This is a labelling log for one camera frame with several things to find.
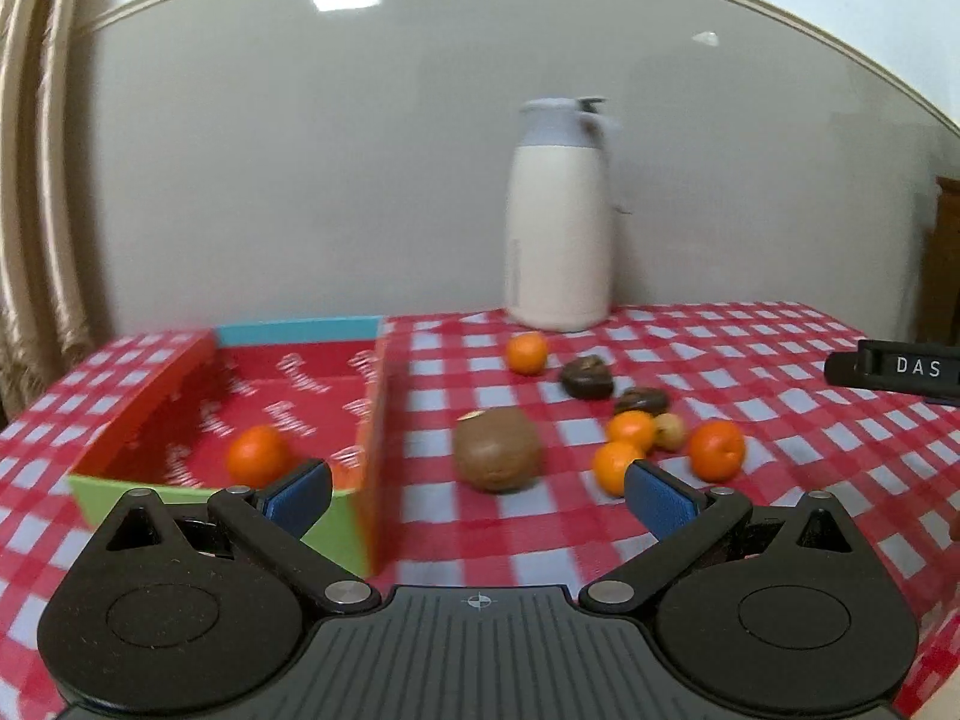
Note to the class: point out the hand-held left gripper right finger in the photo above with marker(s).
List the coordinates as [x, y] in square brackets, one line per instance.
[660, 501]

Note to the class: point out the brown kiwi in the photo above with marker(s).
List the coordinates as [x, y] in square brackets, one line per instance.
[497, 451]

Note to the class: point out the colourful cardboard box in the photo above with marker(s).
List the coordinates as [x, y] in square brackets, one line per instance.
[285, 390]

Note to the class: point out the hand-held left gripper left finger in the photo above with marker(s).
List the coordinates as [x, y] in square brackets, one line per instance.
[300, 501]

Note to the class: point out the small tan longan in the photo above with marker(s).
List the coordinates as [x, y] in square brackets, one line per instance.
[670, 433]

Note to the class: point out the red checkered tablecloth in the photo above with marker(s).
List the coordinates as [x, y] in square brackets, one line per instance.
[450, 532]

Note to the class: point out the orange tangerine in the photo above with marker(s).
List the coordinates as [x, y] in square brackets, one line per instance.
[631, 429]
[611, 469]
[255, 454]
[716, 450]
[526, 352]

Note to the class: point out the dark brown wrinkled fruit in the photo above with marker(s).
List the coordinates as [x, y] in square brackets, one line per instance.
[641, 397]
[587, 377]

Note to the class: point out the beige curtain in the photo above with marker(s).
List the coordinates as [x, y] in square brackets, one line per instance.
[37, 202]

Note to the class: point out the white thermos jug grey lid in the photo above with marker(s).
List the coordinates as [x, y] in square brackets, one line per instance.
[559, 240]

